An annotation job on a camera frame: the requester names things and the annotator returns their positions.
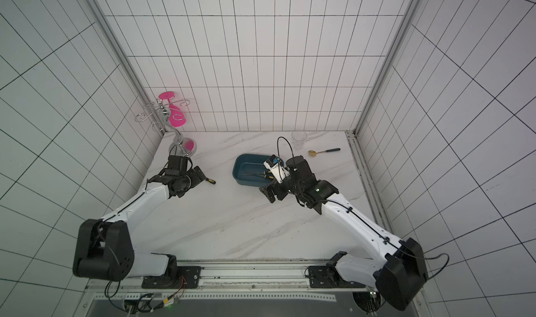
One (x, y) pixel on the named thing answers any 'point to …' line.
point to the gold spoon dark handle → (313, 153)
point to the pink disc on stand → (167, 96)
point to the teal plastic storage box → (249, 169)
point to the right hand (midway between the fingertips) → (262, 182)
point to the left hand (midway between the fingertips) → (196, 183)
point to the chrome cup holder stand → (181, 146)
